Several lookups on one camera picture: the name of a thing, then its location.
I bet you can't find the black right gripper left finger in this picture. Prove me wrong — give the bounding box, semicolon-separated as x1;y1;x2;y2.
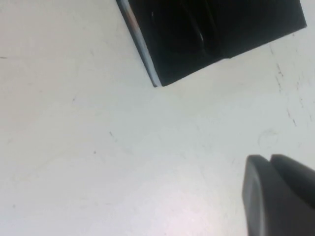
242;154;304;236

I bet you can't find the black glasses case printed side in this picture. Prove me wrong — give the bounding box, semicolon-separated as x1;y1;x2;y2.
116;0;308;88

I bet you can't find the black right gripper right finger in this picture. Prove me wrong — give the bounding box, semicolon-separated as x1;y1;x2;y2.
270;153;315;236

